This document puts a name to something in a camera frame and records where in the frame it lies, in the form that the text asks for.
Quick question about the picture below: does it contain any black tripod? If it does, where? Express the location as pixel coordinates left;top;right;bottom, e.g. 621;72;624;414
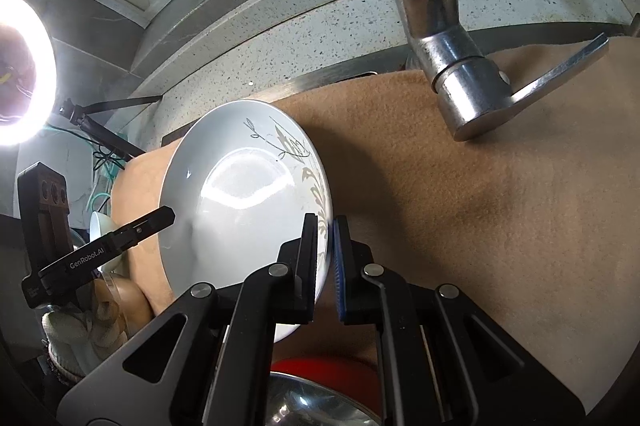
56;94;164;162

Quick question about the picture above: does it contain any chrome faucet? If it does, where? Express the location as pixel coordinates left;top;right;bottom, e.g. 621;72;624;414
395;0;608;142

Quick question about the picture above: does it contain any gloved left hand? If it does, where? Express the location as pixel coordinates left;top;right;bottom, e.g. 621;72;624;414
41;276;153;383

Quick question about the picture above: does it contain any tan cloth mat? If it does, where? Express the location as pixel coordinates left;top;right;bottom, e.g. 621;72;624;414
109;36;640;414

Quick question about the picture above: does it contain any white plate grey branch pattern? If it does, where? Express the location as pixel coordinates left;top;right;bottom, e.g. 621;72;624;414
158;98;334;345

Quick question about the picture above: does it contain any ring light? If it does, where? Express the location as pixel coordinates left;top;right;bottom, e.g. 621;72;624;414
1;0;58;147

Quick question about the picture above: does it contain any teal power cable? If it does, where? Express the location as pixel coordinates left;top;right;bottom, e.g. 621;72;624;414
41;125;126;215

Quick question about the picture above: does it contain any light blue ceramic bowl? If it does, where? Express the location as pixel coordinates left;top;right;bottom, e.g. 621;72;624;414
89;211;125;275

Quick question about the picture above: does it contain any large steel bowl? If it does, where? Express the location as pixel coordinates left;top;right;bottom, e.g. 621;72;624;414
265;357;382;425

